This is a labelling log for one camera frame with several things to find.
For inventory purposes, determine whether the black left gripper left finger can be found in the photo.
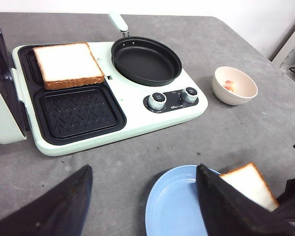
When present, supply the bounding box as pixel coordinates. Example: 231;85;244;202
0;165;92;236

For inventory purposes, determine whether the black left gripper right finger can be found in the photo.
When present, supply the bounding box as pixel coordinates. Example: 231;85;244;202
196;164;295;236

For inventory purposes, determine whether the white bread slice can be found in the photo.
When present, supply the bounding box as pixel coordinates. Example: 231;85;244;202
33;42;105;90
219;162;279;211

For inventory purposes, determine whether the mint green breakfast maker lid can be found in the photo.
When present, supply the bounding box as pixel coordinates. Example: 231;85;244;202
0;28;28;145

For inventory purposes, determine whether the pink shrimp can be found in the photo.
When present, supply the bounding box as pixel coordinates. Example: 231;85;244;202
223;80;236;93

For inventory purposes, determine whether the blue plate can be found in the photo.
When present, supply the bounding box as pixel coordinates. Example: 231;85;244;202
145;165;207;236

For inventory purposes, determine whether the beige ribbed bowl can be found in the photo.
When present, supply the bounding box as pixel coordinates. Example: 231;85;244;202
212;66;258;106

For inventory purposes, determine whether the right silver control knob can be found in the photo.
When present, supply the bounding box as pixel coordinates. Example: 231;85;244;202
180;87;198;103

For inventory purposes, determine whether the silver control knob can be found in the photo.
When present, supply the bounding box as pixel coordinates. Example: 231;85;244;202
147;92;167;111
180;87;198;103

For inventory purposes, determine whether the left silver control knob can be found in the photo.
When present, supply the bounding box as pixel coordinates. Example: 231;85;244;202
147;92;167;111

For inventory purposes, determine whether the black frying pan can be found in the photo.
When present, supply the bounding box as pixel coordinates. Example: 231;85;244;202
108;12;182;87

